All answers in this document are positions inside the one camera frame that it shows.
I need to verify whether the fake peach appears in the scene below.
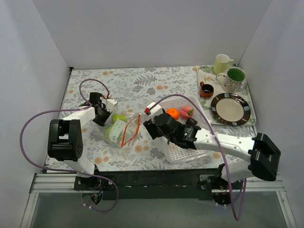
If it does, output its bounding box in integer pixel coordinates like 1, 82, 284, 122
180, 106, 194, 119

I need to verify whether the green floral mug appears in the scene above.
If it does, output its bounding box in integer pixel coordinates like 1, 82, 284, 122
216, 68, 245, 93

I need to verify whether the fake green pear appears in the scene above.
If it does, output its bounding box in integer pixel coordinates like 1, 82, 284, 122
112, 114, 128, 123

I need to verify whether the small brown cup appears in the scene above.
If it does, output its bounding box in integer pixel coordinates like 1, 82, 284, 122
199, 82, 214, 99

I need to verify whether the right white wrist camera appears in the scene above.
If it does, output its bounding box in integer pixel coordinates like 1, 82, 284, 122
144, 102, 163, 118

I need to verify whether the striped rim plate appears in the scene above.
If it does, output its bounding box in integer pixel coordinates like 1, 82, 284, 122
210, 93, 251, 126

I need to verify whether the aluminium frame rail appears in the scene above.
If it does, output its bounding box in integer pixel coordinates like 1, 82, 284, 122
21, 169, 297, 228

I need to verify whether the fake orange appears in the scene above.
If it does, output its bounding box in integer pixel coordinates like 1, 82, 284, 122
166, 108, 180, 121

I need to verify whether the floral serving tray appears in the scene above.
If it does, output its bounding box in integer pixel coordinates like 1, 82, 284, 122
197, 66, 257, 126

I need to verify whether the fake green cabbage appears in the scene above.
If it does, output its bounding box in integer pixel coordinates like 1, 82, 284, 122
105, 124, 122, 143

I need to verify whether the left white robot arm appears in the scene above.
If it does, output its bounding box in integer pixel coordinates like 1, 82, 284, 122
47, 92, 117, 190

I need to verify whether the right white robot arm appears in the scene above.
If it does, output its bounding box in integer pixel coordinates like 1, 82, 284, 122
143, 113, 281, 189

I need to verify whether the pale yellow mug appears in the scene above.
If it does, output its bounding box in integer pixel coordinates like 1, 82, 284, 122
213, 54, 234, 75

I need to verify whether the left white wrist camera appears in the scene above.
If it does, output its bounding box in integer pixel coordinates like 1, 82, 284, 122
105, 98, 118, 113

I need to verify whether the fake dark plum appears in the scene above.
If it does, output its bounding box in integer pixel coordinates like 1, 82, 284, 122
186, 118, 198, 126

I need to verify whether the clear zip top bag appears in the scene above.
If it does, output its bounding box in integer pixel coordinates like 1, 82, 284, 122
101, 112, 141, 147

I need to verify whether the floral table mat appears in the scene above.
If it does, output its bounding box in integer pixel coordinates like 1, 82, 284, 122
46, 67, 268, 171

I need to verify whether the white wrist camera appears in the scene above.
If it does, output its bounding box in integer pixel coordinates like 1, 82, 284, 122
105, 98, 118, 113
144, 102, 163, 118

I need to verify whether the white plastic basket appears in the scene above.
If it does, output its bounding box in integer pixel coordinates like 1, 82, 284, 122
153, 95, 211, 163

